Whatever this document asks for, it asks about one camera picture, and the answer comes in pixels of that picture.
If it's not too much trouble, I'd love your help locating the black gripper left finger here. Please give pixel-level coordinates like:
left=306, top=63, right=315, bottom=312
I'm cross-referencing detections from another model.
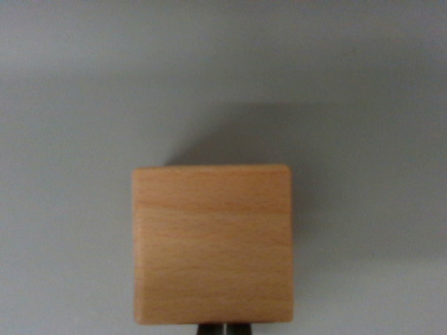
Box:
left=197, top=320, right=226, bottom=335

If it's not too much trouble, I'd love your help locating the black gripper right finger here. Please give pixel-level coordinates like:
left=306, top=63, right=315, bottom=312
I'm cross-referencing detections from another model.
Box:
left=226, top=320, right=254, bottom=335

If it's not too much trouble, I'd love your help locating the wooden cube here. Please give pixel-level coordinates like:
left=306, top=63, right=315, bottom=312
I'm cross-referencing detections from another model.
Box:
left=131, top=164, right=294, bottom=325

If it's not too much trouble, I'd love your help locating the grey plastic tray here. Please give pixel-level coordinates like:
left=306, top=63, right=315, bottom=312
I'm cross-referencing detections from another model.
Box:
left=0, top=0, right=447, bottom=335

